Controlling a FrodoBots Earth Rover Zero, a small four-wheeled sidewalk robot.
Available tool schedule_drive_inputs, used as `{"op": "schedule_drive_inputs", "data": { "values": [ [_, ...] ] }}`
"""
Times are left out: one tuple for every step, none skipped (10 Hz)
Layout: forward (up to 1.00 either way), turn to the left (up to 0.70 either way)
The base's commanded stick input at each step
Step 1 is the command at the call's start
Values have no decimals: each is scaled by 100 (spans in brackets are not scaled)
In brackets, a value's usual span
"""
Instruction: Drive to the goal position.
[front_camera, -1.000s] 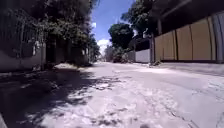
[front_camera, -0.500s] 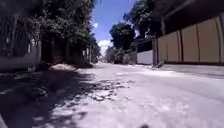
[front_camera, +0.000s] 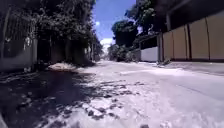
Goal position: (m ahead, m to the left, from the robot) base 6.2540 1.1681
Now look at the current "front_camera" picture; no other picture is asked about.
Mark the dark leafy trees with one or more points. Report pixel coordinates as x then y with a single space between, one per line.
133 30

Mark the grey asphalt road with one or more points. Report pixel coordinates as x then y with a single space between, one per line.
140 96

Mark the pale rubble heap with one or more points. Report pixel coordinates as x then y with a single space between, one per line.
61 66

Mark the row of trees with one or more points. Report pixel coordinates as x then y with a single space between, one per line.
63 23

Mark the dark building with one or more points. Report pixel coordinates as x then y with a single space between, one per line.
190 11

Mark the grey fence with railing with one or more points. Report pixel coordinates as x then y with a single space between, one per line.
18 50

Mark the white wall with dark top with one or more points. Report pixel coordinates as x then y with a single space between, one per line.
149 53

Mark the tan panelled wall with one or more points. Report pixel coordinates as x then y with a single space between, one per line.
200 40

